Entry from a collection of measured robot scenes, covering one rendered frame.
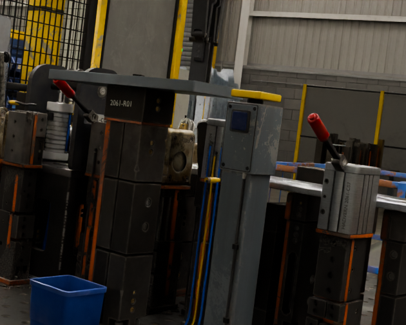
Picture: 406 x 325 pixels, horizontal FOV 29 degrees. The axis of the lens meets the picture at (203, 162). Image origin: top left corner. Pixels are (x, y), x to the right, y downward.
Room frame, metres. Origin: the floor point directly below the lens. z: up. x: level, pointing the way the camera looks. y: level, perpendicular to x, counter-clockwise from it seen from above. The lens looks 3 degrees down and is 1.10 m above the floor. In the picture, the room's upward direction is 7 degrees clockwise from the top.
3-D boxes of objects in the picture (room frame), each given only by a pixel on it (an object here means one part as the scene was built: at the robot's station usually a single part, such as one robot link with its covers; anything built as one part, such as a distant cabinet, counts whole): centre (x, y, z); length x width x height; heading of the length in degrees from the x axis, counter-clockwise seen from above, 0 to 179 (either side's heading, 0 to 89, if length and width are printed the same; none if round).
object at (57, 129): (1.76, 0.30, 0.94); 0.18 x 0.13 x 0.49; 51
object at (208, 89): (1.45, 0.13, 1.16); 0.37 x 0.14 x 0.02; 51
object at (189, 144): (1.63, 0.07, 0.89); 0.13 x 0.11 x 0.38; 141
